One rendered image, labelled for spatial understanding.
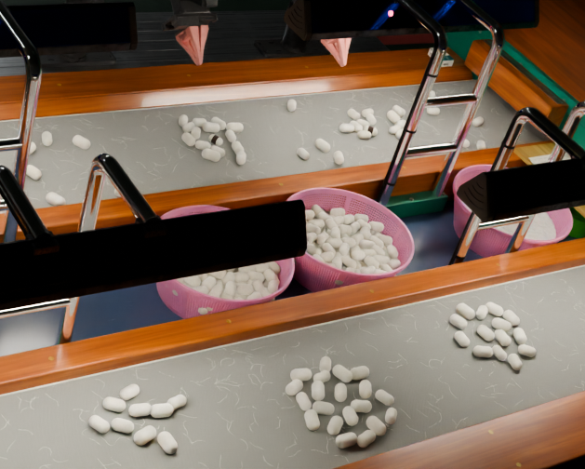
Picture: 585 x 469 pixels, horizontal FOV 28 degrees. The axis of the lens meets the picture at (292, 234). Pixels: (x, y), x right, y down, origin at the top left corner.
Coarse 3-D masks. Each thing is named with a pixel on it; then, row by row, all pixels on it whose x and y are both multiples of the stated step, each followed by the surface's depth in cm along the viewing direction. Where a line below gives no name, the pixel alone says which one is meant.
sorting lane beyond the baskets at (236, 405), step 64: (384, 320) 208; (448, 320) 213; (576, 320) 224; (64, 384) 176; (128, 384) 179; (192, 384) 183; (256, 384) 187; (384, 384) 195; (448, 384) 199; (512, 384) 203; (576, 384) 208; (0, 448) 163; (64, 448) 166; (128, 448) 169; (192, 448) 172; (256, 448) 176; (320, 448) 179; (384, 448) 183
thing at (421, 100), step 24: (408, 0) 227; (456, 0) 237; (432, 24) 221; (432, 72) 224; (456, 96) 233; (480, 96) 236; (408, 120) 230; (408, 144) 233; (432, 144) 240; (456, 144) 243; (384, 192) 240; (432, 192) 250; (408, 216) 249
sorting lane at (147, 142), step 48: (288, 96) 263; (336, 96) 269; (384, 96) 275; (96, 144) 228; (144, 144) 232; (288, 144) 247; (336, 144) 252; (384, 144) 257; (48, 192) 212; (144, 192) 220
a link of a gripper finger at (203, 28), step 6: (180, 18) 236; (186, 18) 237; (192, 18) 238; (174, 24) 237; (180, 24) 236; (186, 24) 237; (192, 24) 237; (198, 24) 238; (204, 24) 239; (198, 30) 239; (204, 30) 239; (204, 36) 239; (204, 42) 239
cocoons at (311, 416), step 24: (480, 312) 215; (504, 312) 217; (456, 336) 208; (504, 336) 211; (288, 384) 186; (312, 384) 188; (360, 384) 191; (120, 408) 173; (144, 408) 174; (168, 408) 175; (312, 408) 184; (360, 408) 187; (144, 432) 170; (336, 432) 181; (384, 432) 184
